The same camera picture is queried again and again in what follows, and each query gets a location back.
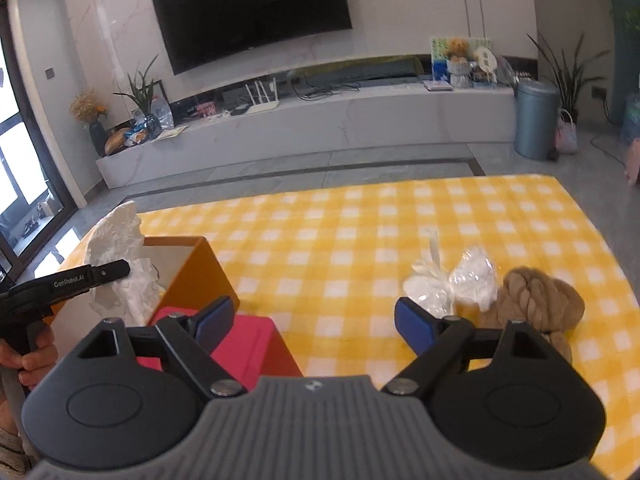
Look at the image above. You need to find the white tissue paper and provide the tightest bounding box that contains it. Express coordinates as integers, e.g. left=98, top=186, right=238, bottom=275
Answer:
left=84, top=202, right=164, bottom=326

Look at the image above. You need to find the person's left hand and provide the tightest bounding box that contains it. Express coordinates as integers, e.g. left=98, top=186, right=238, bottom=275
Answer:
left=1, top=324, right=58, bottom=390

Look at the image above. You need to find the orange cardboard box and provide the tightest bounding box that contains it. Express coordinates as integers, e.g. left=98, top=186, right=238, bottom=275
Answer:
left=50, top=236, right=240, bottom=356

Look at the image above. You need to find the clear plastic bagged cloth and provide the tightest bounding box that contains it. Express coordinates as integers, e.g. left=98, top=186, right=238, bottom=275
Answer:
left=448, top=245, right=498, bottom=312

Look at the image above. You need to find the yellow checkered tablecloth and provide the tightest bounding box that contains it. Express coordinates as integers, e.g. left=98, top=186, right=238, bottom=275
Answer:
left=141, top=174, right=639, bottom=479

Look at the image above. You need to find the yellow dried flower vase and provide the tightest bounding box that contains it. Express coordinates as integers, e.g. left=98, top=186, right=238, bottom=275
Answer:
left=68, top=89, right=108, bottom=157

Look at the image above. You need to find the green plant on console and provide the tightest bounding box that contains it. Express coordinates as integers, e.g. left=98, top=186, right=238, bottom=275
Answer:
left=115, top=56, right=162, bottom=138

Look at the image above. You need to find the white marble tv console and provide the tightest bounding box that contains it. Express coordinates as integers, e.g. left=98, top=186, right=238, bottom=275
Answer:
left=96, top=82, right=516, bottom=188

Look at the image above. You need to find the white wifi router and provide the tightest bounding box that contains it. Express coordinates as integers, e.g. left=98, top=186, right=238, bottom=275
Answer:
left=244, top=78, right=280, bottom=115

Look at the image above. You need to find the pastel woven basket bag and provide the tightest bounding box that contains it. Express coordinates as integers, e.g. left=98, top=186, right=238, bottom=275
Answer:
left=555, top=108, right=578, bottom=155

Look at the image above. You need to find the blue grey trash can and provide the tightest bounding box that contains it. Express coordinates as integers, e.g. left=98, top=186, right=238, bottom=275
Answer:
left=514, top=79, right=560, bottom=160

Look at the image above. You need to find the green picture card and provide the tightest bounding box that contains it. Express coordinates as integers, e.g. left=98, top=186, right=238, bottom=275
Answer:
left=430, top=37, right=492, bottom=81

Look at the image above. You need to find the pink space heater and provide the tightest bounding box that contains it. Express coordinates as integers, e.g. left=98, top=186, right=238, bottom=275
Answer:
left=625, top=138, right=640, bottom=185

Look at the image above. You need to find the teddy bear on console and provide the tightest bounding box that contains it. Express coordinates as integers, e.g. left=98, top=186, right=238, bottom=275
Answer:
left=445, top=38, right=470, bottom=63

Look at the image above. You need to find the potted plant by bin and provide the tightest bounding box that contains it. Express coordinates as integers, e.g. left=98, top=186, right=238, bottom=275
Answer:
left=528, top=32, right=611, bottom=122

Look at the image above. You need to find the black wall television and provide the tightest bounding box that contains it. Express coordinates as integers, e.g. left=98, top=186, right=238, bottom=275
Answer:
left=152, top=0, right=352, bottom=75

